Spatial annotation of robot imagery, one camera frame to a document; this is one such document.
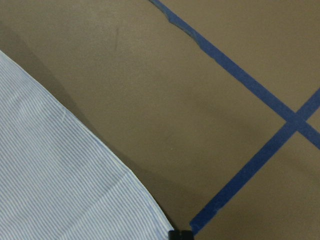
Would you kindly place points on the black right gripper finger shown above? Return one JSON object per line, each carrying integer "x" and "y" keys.
{"x": 180, "y": 235}

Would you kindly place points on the blue striped button shirt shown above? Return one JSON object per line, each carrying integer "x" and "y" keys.
{"x": 58, "y": 181}

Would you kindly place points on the brown paper table mat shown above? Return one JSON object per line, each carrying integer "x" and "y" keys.
{"x": 145, "y": 88}

